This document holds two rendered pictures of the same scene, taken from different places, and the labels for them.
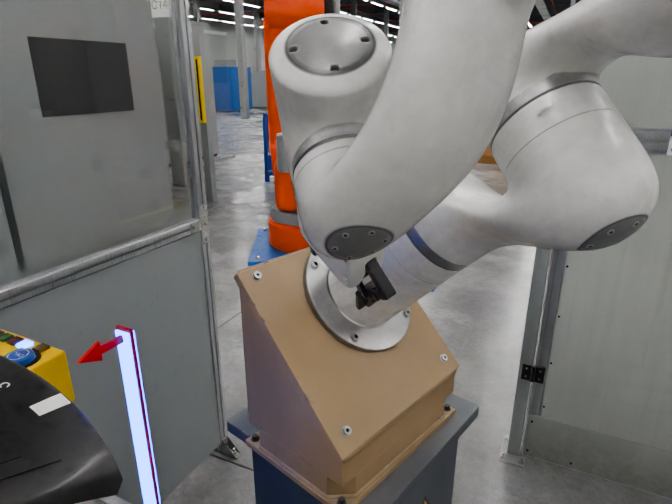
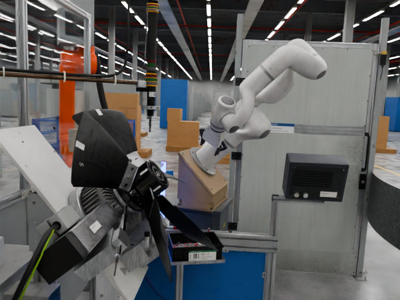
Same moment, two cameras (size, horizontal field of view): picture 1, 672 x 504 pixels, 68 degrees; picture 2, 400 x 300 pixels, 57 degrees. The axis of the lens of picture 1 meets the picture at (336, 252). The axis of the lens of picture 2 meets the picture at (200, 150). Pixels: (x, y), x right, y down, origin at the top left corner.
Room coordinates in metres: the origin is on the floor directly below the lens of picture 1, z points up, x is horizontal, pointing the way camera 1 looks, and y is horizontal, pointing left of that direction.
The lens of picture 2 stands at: (-1.11, 0.75, 1.48)
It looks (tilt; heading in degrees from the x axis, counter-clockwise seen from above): 8 degrees down; 337
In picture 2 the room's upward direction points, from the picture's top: 2 degrees clockwise
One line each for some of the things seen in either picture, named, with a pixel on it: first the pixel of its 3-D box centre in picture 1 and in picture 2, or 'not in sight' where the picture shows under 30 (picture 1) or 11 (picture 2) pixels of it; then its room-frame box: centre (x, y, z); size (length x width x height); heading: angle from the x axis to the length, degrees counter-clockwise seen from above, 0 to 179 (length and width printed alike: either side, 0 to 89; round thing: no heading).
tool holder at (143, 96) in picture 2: not in sight; (148, 95); (0.20, 0.41, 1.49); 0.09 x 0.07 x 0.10; 99
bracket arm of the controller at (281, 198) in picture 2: not in sight; (297, 199); (0.24, -0.33, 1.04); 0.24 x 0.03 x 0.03; 64
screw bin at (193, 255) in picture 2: not in sight; (194, 246); (0.30, 0.16, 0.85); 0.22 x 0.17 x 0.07; 79
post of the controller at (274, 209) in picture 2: not in sight; (274, 215); (0.29, -0.24, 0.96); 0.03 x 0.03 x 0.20; 64
